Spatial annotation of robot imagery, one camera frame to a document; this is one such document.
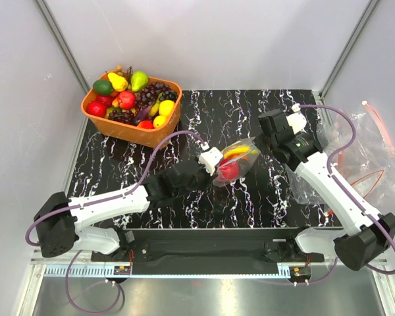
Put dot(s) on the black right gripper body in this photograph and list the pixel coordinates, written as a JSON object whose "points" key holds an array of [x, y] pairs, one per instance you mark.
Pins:
{"points": [[260, 139]]}

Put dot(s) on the orange toy orange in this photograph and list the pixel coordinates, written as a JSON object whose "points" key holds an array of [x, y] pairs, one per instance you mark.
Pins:
{"points": [[243, 157]]}

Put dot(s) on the clear blue zip top bag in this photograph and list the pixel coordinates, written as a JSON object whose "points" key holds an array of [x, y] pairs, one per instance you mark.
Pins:
{"points": [[237, 161]]}

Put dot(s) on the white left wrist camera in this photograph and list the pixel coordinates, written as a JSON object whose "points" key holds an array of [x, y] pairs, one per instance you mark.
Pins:
{"points": [[210, 159]]}

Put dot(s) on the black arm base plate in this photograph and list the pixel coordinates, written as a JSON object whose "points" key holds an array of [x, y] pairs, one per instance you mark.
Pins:
{"points": [[260, 243]]}

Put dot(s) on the purple toy grape bunch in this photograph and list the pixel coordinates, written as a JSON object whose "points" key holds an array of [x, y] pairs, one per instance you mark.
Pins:
{"points": [[148, 95]]}

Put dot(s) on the orange plastic fruit basket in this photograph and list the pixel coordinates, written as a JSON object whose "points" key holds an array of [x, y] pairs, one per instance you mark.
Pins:
{"points": [[129, 133]]}

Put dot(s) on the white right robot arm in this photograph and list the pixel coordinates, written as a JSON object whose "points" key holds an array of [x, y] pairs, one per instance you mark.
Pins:
{"points": [[366, 232]]}

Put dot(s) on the yellow toy banana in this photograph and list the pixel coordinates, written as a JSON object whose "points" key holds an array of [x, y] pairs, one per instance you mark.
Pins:
{"points": [[242, 150]]}

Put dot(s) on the red toy apple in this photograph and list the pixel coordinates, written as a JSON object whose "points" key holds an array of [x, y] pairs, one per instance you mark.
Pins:
{"points": [[97, 109], [228, 170], [126, 100]]}

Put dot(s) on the yellow toy pear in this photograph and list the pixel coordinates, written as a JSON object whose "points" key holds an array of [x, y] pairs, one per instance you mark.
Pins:
{"points": [[119, 83]]}

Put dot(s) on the black marble pattern mat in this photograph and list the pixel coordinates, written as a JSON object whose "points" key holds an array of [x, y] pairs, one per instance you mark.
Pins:
{"points": [[261, 199]]}

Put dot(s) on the green toy lime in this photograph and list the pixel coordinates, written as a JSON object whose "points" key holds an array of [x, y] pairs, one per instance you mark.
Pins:
{"points": [[103, 87]]}

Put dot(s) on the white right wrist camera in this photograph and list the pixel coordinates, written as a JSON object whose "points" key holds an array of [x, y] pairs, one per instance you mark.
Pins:
{"points": [[297, 121]]}

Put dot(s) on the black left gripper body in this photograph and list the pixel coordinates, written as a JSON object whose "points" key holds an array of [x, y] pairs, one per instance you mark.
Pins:
{"points": [[201, 182]]}

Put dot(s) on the purple toy eggplant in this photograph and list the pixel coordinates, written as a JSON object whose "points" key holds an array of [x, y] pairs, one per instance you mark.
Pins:
{"points": [[141, 115]]}

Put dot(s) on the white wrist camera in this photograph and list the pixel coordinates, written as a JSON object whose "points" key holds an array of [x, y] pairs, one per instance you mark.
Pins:
{"points": [[297, 121], [210, 159]]}

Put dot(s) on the green toy pear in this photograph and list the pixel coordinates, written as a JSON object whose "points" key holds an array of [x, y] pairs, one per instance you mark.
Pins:
{"points": [[138, 80]]}

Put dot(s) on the small yellow toy lemon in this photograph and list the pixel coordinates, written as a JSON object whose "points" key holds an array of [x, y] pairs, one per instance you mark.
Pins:
{"points": [[159, 121]]}

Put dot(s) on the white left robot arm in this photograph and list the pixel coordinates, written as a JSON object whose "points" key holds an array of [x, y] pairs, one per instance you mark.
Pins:
{"points": [[63, 225]]}

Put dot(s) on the pile of spare plastic bags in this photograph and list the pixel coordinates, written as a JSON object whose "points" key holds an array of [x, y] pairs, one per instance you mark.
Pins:
{"points": [[368, 164]]}

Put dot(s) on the dark toy blackberry cluster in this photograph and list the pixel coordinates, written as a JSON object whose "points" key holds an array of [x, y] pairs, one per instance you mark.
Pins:
{"points": [[168, 95]]}

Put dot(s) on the small red toy fruit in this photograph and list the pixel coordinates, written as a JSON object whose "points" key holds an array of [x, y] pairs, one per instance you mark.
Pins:
{"points": [[146, 124]]}

